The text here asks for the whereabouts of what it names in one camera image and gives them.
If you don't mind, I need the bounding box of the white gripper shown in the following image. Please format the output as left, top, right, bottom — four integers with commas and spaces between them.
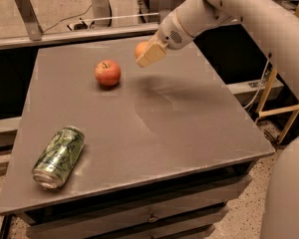
136, 9, 193, 68

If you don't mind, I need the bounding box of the orange fruit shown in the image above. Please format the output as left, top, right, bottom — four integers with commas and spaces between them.
135, 41, 149, 58

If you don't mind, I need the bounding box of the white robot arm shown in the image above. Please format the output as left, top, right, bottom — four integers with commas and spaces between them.
137, 0, 299, 239

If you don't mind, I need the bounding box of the red apple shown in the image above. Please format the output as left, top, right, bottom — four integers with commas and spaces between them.
95, 60, 121, 87

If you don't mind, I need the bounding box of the grey drawer cabinet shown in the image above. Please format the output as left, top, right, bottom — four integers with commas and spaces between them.
0, 38, 273, 239

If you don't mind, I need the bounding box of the green soda can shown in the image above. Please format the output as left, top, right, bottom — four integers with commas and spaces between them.
32, 125, 85, 189

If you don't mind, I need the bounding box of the middle metal bracket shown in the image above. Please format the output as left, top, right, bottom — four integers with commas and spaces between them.
159, 0, 170, 21

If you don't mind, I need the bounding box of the metal bracket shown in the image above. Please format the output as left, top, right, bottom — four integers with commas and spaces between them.
14, 0, 43, 41
159, 0, 170, 21

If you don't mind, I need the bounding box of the white cable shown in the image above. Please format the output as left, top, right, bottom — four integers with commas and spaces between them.
242, 59, 270, 111

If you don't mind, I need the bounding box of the left metal bracket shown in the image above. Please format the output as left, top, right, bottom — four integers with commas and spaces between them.
14, 0, 43, 41

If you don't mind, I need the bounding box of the grey metal rail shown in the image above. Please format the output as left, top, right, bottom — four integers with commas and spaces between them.
0, 23, 158, 50

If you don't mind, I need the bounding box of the metal drawer handle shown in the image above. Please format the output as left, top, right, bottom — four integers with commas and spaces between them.
148, 211, 158, 223

